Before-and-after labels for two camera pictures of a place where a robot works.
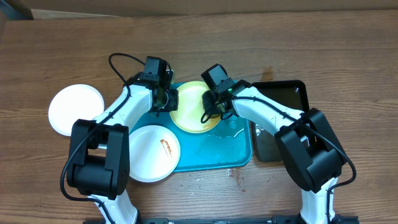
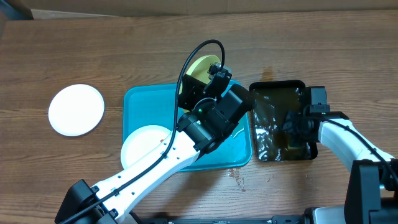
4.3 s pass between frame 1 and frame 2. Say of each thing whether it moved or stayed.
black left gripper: moved
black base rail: stayed
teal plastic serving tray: stayed
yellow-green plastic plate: moved
